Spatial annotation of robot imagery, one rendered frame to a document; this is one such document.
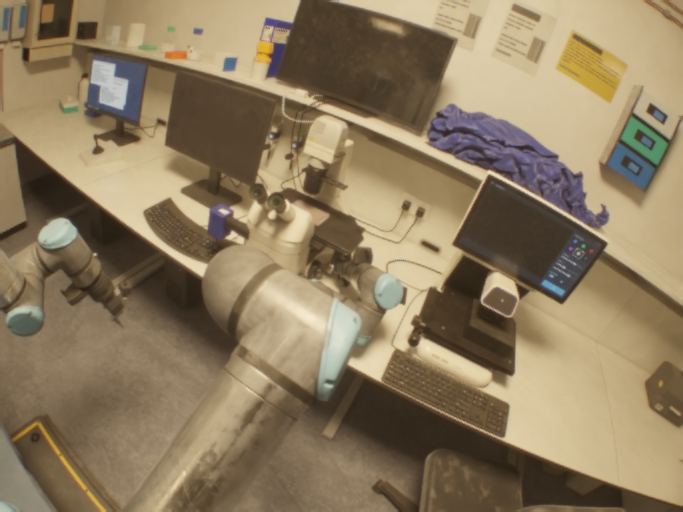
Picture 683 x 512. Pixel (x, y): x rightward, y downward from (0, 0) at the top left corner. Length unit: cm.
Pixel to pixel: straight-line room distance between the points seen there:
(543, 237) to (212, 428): 100
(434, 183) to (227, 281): 130
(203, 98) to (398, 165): 90
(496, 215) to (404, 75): 69
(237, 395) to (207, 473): 10
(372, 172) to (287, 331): 136
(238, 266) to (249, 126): 96
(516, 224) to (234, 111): 106
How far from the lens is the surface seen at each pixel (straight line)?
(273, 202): 93
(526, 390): 138
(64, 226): 88
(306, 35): 165
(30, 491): 95
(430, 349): 115
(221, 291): 44
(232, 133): 140
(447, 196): 163
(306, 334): 39
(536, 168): 141
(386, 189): 169
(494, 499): 142
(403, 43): 149
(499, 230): 111
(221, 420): 40
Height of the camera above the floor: 155
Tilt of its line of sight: 34 degrees down
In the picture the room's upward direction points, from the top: 20 degrees clockwise
